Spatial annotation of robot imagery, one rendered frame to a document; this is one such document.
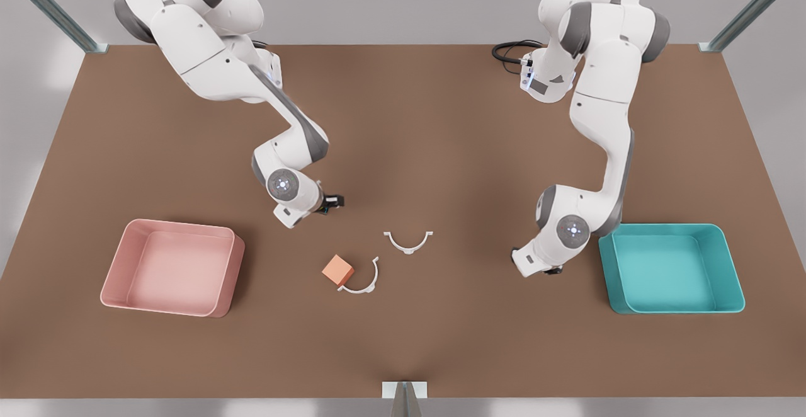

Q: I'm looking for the teal blue storage box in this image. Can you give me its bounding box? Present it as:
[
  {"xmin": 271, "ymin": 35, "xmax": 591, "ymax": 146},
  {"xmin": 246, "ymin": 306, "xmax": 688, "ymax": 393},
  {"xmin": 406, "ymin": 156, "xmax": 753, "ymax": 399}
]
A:
[{"xmin": 598, "ymin": 223, "xmax": 746, "ymax": 315}]

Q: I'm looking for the pink storage box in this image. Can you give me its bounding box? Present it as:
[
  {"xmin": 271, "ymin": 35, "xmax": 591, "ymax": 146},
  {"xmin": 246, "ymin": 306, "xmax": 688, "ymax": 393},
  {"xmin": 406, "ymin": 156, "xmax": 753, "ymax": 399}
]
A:
[{"xmin": 99, "ymin": 218, "xmax": 246, "ymax": 319}]

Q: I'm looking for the orange cube block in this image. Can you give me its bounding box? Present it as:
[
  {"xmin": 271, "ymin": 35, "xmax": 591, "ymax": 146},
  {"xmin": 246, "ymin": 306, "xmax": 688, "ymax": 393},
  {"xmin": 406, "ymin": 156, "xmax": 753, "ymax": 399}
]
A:
[{"xmin": 321, "ymin": 254, "xmax": 356, "ymax": 288}]

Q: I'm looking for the white half ring clip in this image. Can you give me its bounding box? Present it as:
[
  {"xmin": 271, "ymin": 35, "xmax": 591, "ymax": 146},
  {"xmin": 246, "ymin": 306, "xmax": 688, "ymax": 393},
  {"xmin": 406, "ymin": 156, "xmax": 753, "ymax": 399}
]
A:
[
  {"xmin": 383, "ymin": 231, "xmax": 434, "ymax": 256},
  {"xmin": 337, "ymin": 256, "xmax": 381, "ymax": 295}
]

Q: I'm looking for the silver frame post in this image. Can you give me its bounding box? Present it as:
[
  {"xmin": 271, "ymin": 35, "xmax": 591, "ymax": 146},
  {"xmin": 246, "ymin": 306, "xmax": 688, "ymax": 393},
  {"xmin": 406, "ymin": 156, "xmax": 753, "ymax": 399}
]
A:
[
  {"xmin": 698, "ymin": 0, "xmax": 806, "ymax": 54},
  {"xmin": 0, "ymin": 0, "xmax": 110, "ymax": 54},
  {"xmin": 382, "ymin": 380, "xmax": 429, "ymax": 417}
]

